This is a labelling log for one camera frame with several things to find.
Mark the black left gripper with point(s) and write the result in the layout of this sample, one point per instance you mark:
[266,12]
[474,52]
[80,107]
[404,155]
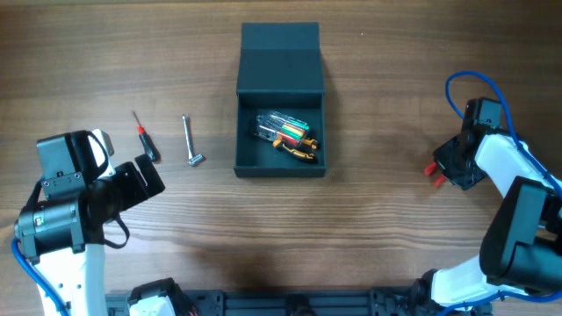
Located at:
[133,184]

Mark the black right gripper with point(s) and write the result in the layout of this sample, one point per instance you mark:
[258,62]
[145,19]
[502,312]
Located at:
[453,163]

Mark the red handled cutters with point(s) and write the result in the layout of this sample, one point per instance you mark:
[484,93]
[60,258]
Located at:
[434,173]

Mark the orange black pliers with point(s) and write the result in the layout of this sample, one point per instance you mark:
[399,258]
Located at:
[304,152]

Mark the clear case coloured screwdrivers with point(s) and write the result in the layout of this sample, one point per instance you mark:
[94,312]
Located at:
[275,125]

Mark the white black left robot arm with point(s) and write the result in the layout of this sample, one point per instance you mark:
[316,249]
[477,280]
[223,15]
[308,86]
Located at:
[59,234]

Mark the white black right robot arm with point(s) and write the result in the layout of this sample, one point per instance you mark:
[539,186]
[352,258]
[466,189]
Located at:
[520,255]

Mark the black red small screwdriver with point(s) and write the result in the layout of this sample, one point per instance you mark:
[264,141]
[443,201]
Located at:
[146,141]

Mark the dark green open box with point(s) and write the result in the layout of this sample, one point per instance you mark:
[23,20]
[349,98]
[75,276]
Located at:
[280,69]

